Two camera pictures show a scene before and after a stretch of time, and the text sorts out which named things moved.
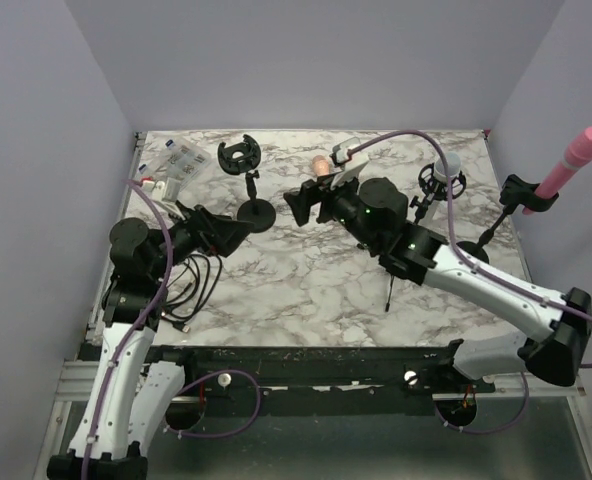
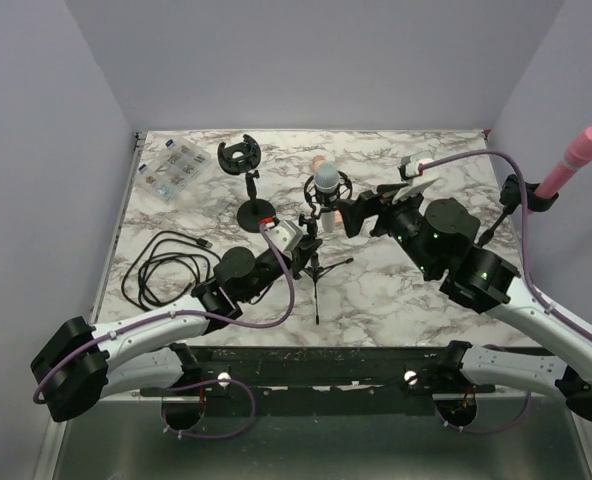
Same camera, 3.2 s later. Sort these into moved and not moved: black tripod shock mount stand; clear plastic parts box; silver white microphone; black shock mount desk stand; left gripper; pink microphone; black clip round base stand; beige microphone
Moved: black tripod shock mount stand; left gripper; silver white microphone
Not moved: beige microphone; pink microphone; clear plastic parts box; black shock mount desk stand; black clip round base stand
